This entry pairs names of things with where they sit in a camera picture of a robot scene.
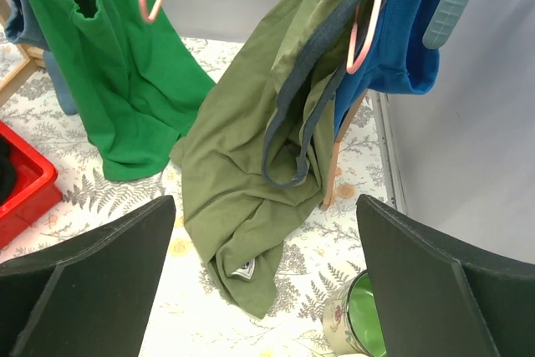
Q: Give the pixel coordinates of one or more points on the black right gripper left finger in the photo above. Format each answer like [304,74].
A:
[90,295]

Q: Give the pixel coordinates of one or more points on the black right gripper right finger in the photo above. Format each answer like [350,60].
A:
[439,296]

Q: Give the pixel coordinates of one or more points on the black tank top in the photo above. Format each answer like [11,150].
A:
[8,172]

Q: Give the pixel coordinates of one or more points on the bright green tank top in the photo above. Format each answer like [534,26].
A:
[136,86]

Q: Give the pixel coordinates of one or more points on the olive green tank top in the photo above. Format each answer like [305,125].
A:
[255,164]

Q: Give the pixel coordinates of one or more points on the royal blue tank top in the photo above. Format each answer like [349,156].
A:
[398,62]

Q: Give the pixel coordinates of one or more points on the pink hanger with olive top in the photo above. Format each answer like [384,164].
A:
[356,56]

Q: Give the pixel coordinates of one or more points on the grey blue tank top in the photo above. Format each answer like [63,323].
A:
[23,28]

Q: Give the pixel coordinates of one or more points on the green enamel mug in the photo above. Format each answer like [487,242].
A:
[350,320]

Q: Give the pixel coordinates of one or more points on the floral table mat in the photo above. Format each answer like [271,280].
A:
[313,257]

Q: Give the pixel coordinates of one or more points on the red plastic tray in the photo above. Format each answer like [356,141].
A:
[34,192]

